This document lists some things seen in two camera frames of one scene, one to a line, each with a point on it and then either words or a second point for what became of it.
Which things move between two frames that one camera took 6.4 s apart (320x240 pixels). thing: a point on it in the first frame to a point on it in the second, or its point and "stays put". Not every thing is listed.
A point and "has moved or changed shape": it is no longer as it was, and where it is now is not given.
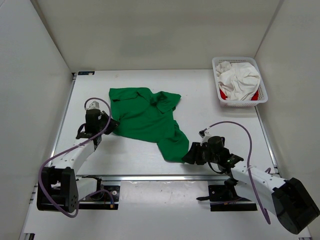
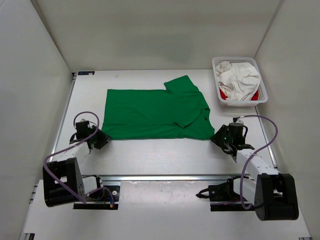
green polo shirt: [145, 116] has moved or changed shape
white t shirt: [238, 81] stays put
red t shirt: [223, 96] stays put
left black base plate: [101, 200] stays put
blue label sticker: [86, 73] stays put
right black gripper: [194, 156] to [217, 138]
